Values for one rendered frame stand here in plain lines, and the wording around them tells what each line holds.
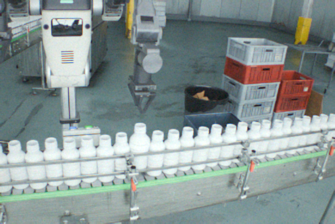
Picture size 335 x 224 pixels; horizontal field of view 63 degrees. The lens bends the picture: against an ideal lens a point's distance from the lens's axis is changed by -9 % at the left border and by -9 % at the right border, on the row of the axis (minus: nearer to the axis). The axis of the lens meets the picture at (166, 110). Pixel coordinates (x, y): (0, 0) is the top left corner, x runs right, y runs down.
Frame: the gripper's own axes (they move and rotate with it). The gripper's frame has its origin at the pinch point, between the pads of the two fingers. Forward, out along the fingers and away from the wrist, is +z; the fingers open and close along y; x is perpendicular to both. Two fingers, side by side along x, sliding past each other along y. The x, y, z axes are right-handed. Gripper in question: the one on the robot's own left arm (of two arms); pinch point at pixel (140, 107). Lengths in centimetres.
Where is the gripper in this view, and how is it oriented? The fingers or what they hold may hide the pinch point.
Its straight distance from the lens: 96.2
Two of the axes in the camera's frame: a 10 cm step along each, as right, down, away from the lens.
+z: -0.9, 9.1, 4.0
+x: -9.4, 0.5, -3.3
